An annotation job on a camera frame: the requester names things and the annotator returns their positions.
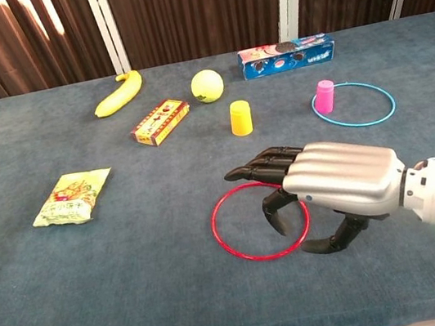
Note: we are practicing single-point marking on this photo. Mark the yellow tennis ball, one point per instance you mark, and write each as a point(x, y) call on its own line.
point(207, 86)

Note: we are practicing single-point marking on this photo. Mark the yellow banana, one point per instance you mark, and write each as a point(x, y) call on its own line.
point(120, 95)

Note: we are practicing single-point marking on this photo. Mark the small red yellow box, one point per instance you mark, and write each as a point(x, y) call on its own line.
point(160, 122)

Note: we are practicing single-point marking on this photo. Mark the blue table cloth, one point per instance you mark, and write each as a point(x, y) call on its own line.
point(116, 278)

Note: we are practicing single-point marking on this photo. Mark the pink plastic cup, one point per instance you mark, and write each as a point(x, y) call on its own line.
point(324, 97)

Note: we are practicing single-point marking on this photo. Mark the orange plastic cup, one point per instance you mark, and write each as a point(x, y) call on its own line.
point(241, 120)

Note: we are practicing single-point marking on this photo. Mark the blue cookie box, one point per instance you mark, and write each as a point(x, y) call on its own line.
point(287, 56)

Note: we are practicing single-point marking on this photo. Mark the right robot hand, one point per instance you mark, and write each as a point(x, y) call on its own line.
point(344, 180)

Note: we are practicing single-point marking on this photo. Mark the yellow snack bag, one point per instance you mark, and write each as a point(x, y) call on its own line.
point(72, 198)

